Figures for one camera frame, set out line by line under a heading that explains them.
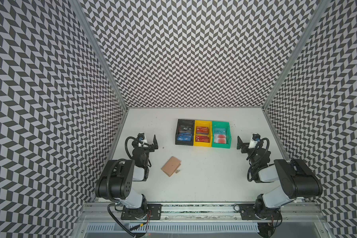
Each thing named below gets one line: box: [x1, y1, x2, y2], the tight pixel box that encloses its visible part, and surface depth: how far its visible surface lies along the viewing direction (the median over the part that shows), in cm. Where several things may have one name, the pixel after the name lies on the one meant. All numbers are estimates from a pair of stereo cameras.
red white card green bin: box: [214, 133, 227, 144], surface depth 100 cm
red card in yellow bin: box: [196, 126, 209, 135], surface depth 104 cm
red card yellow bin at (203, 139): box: [195, 135, 211, 143], surface depth 101 cm
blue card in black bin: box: [177, 132, 192, 142], surface depth 101 cm
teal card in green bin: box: [213, 127, 227, 135], surface depth 104 cm
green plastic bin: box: [211, 120, 232, 149], surface depth 100 cm
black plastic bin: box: [175, 119, 195, 146], surface depth 103 cm
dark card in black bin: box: [178, 125, 193, 132], surface depth 107 cm
